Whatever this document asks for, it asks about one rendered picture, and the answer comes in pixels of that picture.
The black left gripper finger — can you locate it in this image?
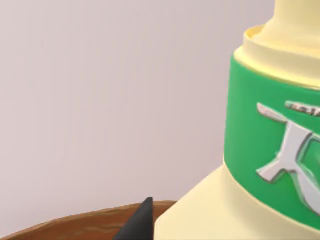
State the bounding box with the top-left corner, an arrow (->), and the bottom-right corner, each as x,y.
112,196 -> 154,240

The cream trophy with green band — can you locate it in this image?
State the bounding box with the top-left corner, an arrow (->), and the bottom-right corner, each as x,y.
152,0 -> 320,240

